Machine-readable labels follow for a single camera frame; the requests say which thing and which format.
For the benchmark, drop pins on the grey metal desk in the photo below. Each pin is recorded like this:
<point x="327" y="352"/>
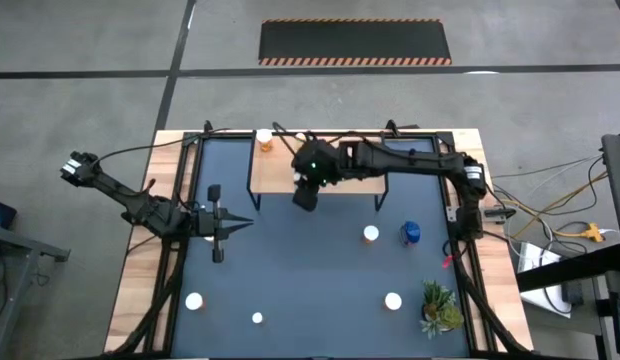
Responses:
<point x="20" y="245"/>

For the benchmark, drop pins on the wooden shelf black metal legs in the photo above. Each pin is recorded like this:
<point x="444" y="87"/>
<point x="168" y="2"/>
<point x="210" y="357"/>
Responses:
<point x="275" y="170"/>

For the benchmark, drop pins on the blue-grey table mat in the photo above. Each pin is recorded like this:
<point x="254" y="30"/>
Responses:
<point x="315" y="270"/>

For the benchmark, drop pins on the small white-capped pill bottle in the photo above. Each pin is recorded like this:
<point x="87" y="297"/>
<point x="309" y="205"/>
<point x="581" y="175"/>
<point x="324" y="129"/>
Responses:
<point x="257" y="317"/>

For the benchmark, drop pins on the blue Tums bottle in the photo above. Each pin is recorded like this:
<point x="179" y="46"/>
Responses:
<point x="412" y="232"/>

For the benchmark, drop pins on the potted succulent plant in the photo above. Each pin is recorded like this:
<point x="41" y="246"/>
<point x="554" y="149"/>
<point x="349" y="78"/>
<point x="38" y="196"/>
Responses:
<point x="440" y="315"/>

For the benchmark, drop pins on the black hazard-striped floor mat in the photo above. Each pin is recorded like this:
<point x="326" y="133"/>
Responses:
<point x="355" y="40"/>

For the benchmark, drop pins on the yellow power splitter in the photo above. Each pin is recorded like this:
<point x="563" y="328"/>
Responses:
<point x="592" y="232"/>

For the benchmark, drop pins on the dark device blue light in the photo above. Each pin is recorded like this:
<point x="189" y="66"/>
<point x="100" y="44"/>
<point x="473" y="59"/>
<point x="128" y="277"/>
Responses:
<point x="1" y="215"/>

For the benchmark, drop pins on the black side desk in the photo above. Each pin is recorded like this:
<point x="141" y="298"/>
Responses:
<point x="580" y="265"/>

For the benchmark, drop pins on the small orange pill bottle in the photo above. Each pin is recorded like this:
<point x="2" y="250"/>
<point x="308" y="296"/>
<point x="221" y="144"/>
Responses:
<point x="300" y="136"/>

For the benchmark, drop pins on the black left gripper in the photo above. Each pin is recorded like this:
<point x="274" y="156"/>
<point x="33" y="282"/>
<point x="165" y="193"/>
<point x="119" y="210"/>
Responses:
<point x="210" y="224"/>

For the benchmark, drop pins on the black aluminium table frame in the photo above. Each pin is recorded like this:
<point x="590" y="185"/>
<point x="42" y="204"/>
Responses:
<point x="191" y="138"/>

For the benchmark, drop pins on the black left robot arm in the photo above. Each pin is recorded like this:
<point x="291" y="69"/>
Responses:
<point x="135" y="205"/>

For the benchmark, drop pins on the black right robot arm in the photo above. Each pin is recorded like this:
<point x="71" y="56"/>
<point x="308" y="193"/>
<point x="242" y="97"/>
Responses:
<point x="415" y="161"/>

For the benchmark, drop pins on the white box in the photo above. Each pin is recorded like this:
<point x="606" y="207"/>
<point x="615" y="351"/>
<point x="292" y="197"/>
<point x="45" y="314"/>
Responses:
<point x="532" y="257"/>

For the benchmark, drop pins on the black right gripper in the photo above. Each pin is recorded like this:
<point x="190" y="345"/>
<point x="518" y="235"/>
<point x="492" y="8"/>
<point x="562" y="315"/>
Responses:
<point x="315" y="162"/>

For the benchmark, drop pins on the grey monitor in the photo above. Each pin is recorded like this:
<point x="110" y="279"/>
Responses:
<point x="617" y="190"/>

